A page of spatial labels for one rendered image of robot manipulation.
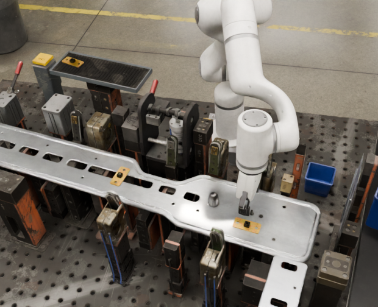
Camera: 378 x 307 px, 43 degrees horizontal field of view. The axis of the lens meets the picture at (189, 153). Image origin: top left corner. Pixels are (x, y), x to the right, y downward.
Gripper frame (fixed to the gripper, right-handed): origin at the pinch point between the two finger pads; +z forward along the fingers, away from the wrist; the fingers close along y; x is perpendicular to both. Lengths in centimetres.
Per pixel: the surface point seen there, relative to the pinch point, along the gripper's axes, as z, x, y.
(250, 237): 12.5, 2.3, 3.9
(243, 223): 12.2, -1.1, -0.1
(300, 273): 12.5, 18.9, 10.5
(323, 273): 7.2, 24.8, 11.8
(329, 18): 113, -13, -306
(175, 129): 3.0, -33.1, -23.8
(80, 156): 13, -65, -9
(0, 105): 7, -104, -18
